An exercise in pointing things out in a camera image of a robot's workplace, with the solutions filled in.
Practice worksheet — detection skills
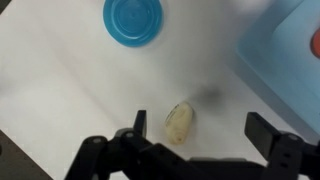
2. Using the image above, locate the orange toy food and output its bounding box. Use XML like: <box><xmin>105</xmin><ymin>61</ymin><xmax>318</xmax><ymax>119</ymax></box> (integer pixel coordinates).
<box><xmin>310</xmin><ymin>28</ymin><xmax>320</xmax><ymax>60</ymax></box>

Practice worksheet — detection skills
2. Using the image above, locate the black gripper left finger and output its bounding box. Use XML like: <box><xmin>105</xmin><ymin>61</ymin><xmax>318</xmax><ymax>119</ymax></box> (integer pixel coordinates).
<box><xmin>64</xmin><ymin>109</ymin><xmax>189</xmax><ymax>180</ymax></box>

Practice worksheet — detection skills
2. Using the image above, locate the light blue toy sink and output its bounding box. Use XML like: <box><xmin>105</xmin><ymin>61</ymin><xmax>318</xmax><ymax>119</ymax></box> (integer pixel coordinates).
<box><xmin>234</xmin><ymin>0</ymin><xmax>320</xmax><ymax>134</ymax></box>

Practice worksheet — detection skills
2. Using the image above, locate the blue toy plate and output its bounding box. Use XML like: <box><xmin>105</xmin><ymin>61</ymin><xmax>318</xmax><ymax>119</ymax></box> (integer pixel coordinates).
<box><xmin>102</xmin><ymin>0</ymin><xmax>165</xmax><ymax>48</ymax></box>

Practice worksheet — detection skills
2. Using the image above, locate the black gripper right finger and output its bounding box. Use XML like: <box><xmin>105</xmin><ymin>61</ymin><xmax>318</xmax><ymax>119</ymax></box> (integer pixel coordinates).
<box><xmin>244</xmin><ymin>111</ymin><xmax>320</xmax><ymax>180</ymax></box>

